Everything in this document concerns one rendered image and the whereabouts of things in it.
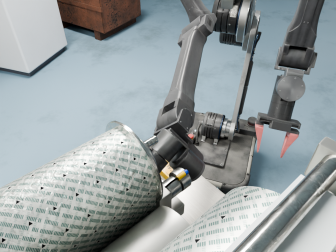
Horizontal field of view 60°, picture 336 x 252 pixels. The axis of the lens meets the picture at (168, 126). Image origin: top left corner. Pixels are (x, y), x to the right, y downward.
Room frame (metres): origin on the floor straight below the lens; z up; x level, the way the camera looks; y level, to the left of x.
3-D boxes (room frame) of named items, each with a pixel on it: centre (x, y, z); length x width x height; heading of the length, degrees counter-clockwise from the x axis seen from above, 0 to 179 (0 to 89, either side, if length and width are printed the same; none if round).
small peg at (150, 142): (0.33, 0.03, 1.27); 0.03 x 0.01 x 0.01; 132
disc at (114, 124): (0.31, 0.06, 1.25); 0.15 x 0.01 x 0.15; 42
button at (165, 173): (0.58, -0.01, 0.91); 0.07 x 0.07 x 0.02; 42
